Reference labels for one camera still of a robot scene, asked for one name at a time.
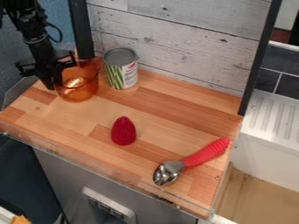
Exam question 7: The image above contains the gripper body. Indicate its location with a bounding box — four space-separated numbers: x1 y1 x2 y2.
14 48 79 81

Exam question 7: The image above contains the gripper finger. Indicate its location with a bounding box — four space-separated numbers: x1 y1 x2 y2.
39 76 57 91
53 66 67 87

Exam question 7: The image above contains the orange basket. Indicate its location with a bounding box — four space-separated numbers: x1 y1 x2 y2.
54 56 104 103

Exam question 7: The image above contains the green striped can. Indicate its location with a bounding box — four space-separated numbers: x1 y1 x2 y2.
101 45 142 91

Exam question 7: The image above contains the red toy strawberry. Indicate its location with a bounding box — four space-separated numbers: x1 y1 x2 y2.
109 115 138 147

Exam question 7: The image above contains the black post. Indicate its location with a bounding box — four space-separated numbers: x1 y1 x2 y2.
66 0 97 60
237 0 283 117

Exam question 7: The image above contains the red handled silver scoop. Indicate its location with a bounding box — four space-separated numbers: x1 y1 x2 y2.
151 136 233 187

